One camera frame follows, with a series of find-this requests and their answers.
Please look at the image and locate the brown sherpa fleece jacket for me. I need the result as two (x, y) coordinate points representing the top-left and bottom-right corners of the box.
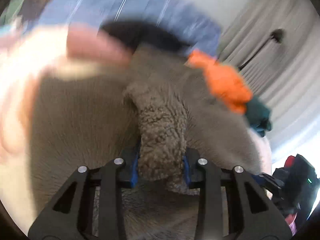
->
(29, 45), (261, 239)

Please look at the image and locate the dark clothes pile on chair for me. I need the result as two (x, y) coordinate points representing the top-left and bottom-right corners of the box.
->
(256, 154), (319, 233)

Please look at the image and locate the red garment on chair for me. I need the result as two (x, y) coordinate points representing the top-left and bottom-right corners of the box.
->
(284, 155), (295, 168)

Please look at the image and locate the dark green velvet garment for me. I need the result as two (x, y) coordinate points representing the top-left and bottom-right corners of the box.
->
(245, 95), (272, 138)

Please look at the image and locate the orange puffer jacket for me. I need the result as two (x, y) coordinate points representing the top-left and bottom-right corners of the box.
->
(186, 50), (253, 115)

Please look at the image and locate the pink cream plush blanket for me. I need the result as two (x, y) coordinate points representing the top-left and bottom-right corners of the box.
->
(0, 27), (126, 235)

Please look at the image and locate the pink quilted jacket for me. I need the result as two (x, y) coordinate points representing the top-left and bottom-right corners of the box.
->
(0, 23), (133, 68)

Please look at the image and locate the black floor lamp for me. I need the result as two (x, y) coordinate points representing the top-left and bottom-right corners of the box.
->
(238, 28), (286, 71)

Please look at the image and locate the white pleated curtain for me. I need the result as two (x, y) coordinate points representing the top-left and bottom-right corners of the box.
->
(217, 0), (320, 151)

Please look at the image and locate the black puffer jacket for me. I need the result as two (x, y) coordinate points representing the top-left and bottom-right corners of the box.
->
(99, 20), (193, 54)

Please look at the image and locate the blue plaid bed sheet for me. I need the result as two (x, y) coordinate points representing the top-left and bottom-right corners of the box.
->
(20, 0), (221, 56)

